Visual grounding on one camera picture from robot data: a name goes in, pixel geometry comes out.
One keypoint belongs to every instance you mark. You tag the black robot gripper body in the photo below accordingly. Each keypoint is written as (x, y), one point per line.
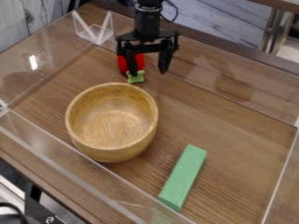
(132, 44)

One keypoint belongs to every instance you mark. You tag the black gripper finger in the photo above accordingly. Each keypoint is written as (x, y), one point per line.
(132, 66)
(166, 54)

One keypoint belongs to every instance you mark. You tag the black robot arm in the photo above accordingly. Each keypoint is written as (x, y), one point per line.
(148, 18)

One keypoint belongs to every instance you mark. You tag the red plush strawberry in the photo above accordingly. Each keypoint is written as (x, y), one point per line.
(133, 77)

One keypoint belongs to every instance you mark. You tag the round wooden bowl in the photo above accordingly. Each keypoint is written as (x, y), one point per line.
(112, 120)

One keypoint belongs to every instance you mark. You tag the metal table leg background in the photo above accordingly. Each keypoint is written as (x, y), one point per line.
(277, 30)

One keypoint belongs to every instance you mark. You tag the green rectangular block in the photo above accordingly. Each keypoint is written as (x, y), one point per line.
(185, 173)

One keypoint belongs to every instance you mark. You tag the clear acrylic corner bracket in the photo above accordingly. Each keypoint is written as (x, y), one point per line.
(94, 33)

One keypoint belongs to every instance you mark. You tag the clear acrylic tray wall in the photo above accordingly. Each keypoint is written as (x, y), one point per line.
(86, 187)

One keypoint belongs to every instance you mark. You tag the black table frame leg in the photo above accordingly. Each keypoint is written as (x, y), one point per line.
(38, 213)

